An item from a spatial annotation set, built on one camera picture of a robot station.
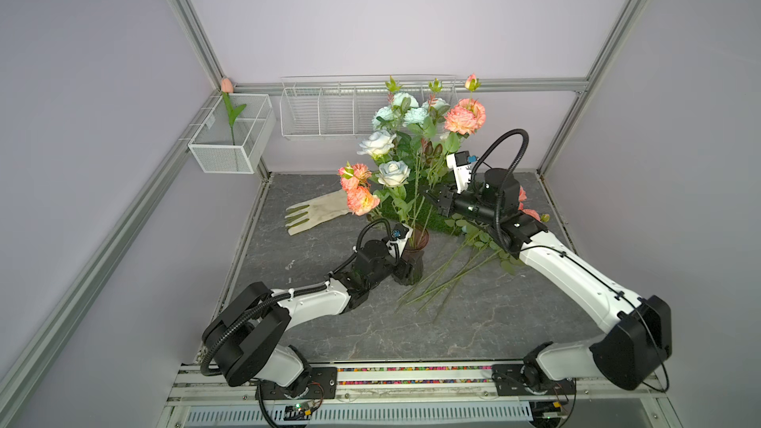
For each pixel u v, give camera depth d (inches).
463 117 23.6
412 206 27.0
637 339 15.9
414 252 30.4
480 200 24.3
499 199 21.6
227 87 35.1
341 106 37.9
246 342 16.9
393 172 25.1
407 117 28.1
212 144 32.8
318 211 42.8
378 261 25.3
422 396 28.5
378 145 25.3
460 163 25.0
